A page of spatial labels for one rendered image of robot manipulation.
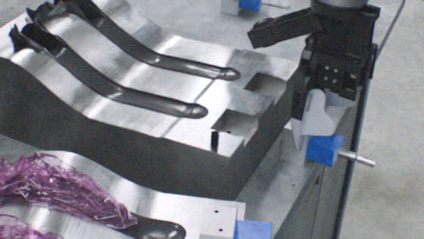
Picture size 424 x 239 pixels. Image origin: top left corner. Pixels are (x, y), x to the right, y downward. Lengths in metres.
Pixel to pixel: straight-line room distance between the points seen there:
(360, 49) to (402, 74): 2.10
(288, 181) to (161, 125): 0.19
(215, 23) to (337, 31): 0.50
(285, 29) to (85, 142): 0.30
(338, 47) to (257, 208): 0.23
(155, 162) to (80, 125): 0.11
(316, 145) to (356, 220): 1.21
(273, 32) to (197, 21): 0.45
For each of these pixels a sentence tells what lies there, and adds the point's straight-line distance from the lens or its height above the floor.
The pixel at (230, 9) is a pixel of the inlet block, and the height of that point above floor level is 0.81.
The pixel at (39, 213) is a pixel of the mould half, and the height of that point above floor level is 0.90.
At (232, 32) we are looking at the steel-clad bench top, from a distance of 1.35.
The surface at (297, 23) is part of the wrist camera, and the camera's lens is 0.93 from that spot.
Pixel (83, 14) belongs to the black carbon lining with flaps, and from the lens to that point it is 1.09.
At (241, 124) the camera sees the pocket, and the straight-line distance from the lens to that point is 0.96.
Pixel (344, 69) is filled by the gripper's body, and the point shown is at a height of 0.97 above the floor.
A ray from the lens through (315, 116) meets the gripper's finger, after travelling 0.95.
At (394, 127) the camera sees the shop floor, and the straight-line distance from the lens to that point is 2.64.
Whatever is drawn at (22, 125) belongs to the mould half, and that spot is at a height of 0.83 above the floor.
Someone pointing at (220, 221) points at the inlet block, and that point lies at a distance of 0.79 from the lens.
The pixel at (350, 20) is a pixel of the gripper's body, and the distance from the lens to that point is 0.89.
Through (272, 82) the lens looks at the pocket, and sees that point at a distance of 1.04.
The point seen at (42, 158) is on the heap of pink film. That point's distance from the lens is 0.80.
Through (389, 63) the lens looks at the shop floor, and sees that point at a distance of 3.06.
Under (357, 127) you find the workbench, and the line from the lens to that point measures 1.77.
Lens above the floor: 1.40
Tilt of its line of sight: 31 degrees down
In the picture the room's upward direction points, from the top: 4 degrees clockwise
